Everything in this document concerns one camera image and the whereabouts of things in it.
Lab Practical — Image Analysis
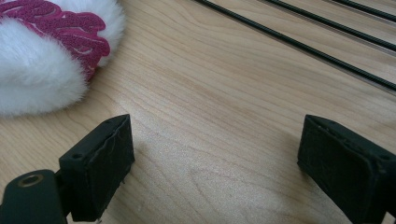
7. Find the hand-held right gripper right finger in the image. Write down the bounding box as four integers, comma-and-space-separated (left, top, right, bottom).
297, 114, 396, 224

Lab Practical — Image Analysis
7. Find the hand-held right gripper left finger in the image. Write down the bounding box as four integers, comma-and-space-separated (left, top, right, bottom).
58, 113, 136, 223

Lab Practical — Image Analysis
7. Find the black cable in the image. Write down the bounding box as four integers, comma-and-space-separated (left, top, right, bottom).
193, 0, 396, 92
339, 0, 396, 23
271, 0, 396, 52

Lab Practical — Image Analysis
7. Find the white fluffy item, pink print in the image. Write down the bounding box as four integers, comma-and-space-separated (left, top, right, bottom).
0, 0, 126, 118

